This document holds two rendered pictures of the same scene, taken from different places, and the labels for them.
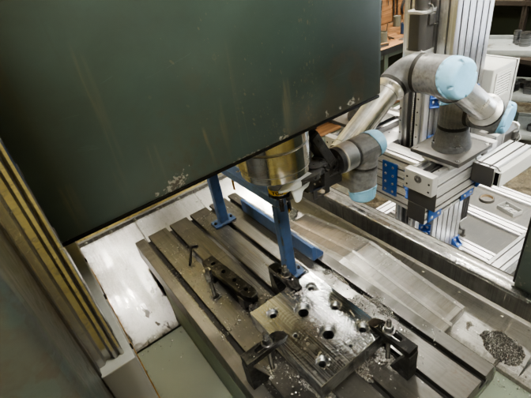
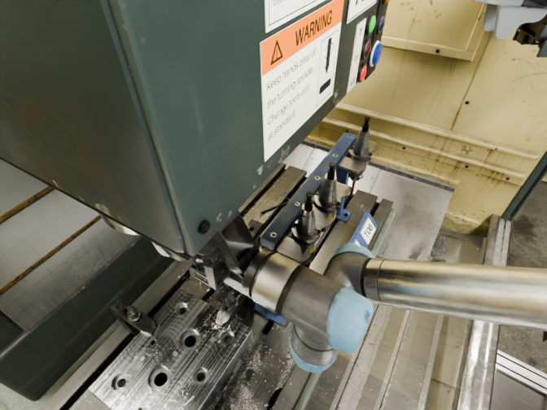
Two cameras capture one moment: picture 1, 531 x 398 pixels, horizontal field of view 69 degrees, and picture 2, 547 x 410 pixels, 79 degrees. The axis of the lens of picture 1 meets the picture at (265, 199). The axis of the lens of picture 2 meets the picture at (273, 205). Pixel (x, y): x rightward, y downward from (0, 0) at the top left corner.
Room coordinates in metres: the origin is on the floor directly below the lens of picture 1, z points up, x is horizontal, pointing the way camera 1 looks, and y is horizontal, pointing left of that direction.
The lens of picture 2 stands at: (0.74, -0.44, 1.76)
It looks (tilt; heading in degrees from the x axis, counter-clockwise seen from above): 45 degrees down; 62
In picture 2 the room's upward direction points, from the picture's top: 1 degrees counter-clockwise
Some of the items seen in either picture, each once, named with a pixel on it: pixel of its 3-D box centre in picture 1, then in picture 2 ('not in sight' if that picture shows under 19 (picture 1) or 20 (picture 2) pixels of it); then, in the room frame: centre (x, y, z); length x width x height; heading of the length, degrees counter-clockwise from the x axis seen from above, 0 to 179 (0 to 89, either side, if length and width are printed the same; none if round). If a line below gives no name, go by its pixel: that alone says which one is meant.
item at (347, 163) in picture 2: not in sight; (352, 165); (1.25, 0.09, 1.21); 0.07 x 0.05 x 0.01; 121
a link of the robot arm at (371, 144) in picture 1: (363, 148); (326, 309); (0.90, -0.28, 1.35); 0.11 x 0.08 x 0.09; 121
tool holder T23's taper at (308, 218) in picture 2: not in sight; (307, 218); (1.02, -0.06, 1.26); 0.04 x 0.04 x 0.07
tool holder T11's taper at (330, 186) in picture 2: not in sight; (329, 188); (1.11, 0.00, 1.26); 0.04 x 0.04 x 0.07
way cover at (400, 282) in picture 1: (346, 268); (367, 381); (1.13, -0.28, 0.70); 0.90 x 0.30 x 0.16; 31
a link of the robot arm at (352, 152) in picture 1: (342, 157); (276, 279); (0.86, -0.21, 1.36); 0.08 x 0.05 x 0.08; 31
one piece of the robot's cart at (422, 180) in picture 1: (448, 164); not in sight; (1.37, -0.79, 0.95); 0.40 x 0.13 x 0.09; 118
